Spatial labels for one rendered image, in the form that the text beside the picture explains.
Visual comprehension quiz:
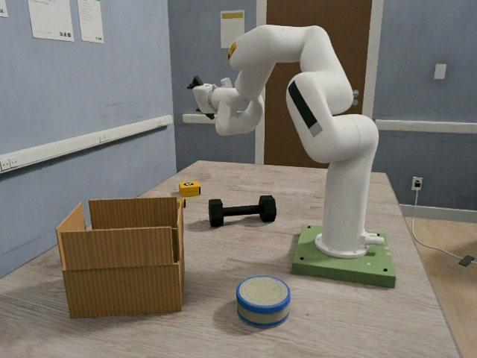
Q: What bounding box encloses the brown cardboard box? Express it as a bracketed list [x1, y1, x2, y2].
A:
[55, 197, 185, 318]

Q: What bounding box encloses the beige and blue round tin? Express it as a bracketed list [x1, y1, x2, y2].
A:
[236, 276, 291, 329]

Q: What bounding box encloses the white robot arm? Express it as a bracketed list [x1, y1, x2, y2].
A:
[207, 25, 384, 259]

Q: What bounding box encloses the black hex dumbbell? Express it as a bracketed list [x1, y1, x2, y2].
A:
[208, 195, 277, 227]

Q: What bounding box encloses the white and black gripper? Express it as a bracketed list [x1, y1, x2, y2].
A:
[187, 76, 218, 120]

